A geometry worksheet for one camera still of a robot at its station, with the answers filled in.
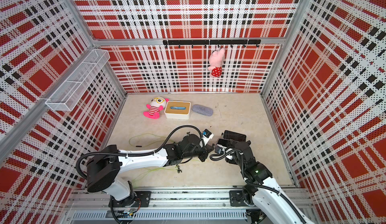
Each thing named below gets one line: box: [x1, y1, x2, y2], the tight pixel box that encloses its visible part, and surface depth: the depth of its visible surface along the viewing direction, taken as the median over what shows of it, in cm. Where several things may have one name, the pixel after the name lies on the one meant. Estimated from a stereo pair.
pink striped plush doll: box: [143, 96, 170, 120], surface depth 107 cm
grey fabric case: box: [191, 103, 214, 117], surface depth 110 cm
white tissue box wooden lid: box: [163, 100, 192, 121], surface depth 107 cm
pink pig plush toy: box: [207, 47, 226, 78], surface depth 96 cm
